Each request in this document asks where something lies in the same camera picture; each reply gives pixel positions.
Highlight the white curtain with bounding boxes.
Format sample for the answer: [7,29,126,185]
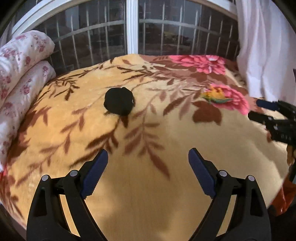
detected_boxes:
[236,0,295,104]

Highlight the floral yellow bed blanket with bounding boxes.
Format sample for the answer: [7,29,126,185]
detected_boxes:
[1,55,288,240]

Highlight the black round cloth lump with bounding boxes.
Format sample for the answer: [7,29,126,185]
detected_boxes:
[104,87,135,116]

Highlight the folded white floral quilt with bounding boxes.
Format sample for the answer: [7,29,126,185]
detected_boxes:
[1,30,56,171]

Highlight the white window frame with bars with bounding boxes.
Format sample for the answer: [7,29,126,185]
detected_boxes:
[7,1,240,74]

